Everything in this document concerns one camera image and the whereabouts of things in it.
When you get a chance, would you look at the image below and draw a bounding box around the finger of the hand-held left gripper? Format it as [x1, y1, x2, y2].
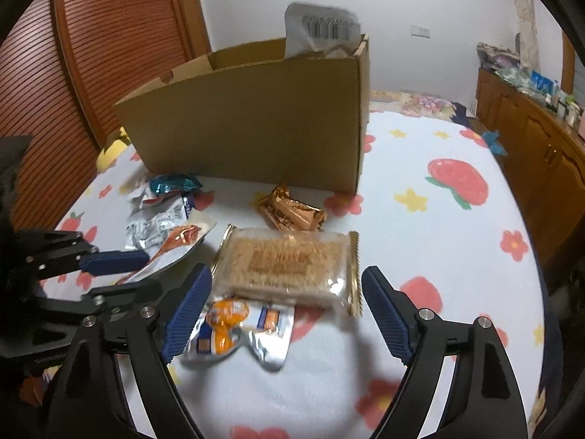
[34, 279, 165, 325]
[25, 232, 152, 281]

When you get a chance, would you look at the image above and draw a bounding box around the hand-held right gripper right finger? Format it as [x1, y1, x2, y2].
[361, 265, 531, 439]

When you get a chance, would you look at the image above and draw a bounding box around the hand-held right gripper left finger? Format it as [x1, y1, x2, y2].
[43, 263, 213, 439]

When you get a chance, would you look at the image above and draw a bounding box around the white packet with red print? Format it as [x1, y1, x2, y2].
[121, 213, 216, 282]

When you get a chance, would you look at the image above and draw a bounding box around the teal foil snack packet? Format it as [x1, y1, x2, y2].
[148, 173, 203, 195]

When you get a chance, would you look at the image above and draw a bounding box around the large clear cracker packet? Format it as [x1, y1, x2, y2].
[215, 225, 364, 317]

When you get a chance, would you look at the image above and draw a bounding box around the brown cardboard box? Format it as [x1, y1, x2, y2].
[113, 33, 372, 194]

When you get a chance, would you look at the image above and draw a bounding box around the silver orange snack packet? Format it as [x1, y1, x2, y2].
[183, 297, 295, 372]

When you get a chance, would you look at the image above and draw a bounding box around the silver printed snack packet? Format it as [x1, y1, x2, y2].
[125, 206, 197, 250]

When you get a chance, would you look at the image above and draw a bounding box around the small white red snack packet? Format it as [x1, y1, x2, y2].
[128, 187, 184, 213]

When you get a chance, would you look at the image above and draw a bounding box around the white floral bed sheet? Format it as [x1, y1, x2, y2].
[39, 101, 556, 439]

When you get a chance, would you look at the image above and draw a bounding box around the yellow plush toy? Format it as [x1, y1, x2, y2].
[96, 127, 131, 172]

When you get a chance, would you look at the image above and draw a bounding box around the orange gold snack wrapper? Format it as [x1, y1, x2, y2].
[254, 185, 326, 232]

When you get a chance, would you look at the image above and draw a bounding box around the small blue cloth piece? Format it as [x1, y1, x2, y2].
[484, 130, 508, 156]

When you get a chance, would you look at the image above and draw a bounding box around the wooden slatted wardrobe door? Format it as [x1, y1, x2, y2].
[0, 0, 213, 229]

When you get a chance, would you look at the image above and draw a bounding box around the floral quilt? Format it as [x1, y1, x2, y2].
[369, 90, 458, 122]

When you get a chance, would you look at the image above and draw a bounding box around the wooden cabinet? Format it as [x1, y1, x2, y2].
[475, 66, 585, 261]

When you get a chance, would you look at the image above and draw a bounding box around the clutter of boxes and bottles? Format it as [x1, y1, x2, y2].
[478, 41, 585, 138]

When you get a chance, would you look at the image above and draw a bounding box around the silver barcode snack packet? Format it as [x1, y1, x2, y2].
[284, 2, 362, 60]

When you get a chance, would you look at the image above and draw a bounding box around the light patterned curtain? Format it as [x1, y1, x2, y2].
[512, 0, 537, 65]

